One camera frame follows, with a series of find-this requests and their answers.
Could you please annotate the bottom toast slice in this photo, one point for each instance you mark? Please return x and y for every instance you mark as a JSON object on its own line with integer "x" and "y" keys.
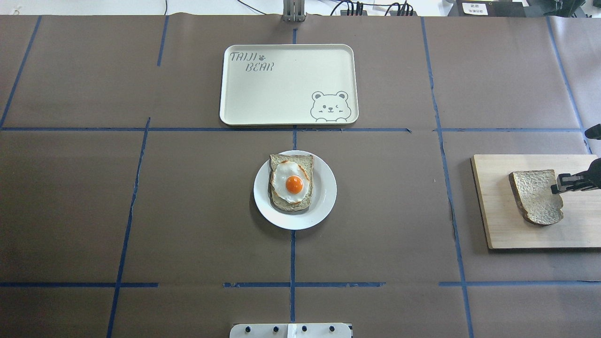
{"x": 305, "y": 161}

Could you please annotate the aluminium frame post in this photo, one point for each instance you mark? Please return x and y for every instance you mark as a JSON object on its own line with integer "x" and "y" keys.
{"x": 294, "y": 11}

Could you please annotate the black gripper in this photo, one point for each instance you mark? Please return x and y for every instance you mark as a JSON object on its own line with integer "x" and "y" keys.
{"x": 595, "y": 170}

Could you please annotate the bread slice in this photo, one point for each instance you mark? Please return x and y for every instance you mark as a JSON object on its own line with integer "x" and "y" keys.
{"x": 534, "y": 197}

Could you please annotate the fried egg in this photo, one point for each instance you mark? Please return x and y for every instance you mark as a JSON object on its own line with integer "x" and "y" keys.
{"x": 290, "y": 182}

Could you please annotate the bamboo cutting board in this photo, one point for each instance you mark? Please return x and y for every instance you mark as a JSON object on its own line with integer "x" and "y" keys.
{"x": 506, "y": 228}

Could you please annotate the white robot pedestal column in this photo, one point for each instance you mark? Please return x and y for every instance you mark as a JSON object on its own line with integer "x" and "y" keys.
{"x": 292, "y": 330}

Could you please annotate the black rectangular box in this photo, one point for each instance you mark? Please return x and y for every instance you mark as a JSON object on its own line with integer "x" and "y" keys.
{"x": 487, "y": 8}

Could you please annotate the cream bear tray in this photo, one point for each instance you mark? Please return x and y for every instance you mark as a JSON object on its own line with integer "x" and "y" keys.
{"x": 289, "y": 84}

